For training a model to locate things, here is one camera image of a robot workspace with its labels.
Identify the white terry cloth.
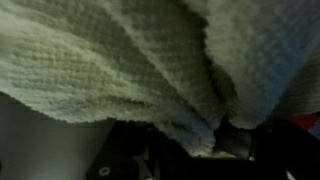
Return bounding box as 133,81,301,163
0,0,320,158

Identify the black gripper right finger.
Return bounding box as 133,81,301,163
214,118,292,180

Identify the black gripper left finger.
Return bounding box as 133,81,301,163
85,119,201,180

